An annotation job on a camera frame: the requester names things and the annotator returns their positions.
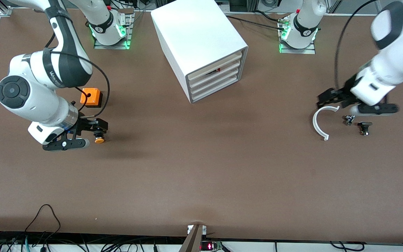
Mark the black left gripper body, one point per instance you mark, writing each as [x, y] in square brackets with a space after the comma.
[345, 91]

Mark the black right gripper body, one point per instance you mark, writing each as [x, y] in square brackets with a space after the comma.
[83, 125]

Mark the orange push button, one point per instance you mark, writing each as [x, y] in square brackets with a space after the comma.
[99, 140]

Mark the white plastic drawer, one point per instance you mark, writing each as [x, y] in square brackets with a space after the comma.
[229, 68]
[229, 83]
[201, 72]
[229, 76]

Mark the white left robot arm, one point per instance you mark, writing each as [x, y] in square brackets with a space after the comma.
[397, 59]

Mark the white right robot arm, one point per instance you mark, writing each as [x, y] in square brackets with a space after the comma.
[30, 98]

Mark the white drawer cabinet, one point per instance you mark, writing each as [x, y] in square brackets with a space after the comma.
[194, 31]

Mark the white curved plastic arc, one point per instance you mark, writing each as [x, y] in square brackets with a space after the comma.
[315, 124]

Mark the orange box with hole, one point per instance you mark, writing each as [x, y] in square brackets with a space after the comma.
[93, 98]

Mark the small silver metal part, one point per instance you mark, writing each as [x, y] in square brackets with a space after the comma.
[349, 119]

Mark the red LED display board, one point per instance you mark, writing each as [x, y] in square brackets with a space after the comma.
[206, 246]

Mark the small black switch part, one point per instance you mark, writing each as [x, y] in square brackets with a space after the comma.
[364, 127]

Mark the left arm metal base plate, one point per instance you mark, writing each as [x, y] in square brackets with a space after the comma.
[310, 51]

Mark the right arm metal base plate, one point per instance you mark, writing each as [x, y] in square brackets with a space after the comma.
[110, 47]

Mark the aluminium frame bracket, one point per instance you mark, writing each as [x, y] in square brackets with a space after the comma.
[5, 11]

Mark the tan camera mount beam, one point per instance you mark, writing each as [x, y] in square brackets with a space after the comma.
[191, 243]

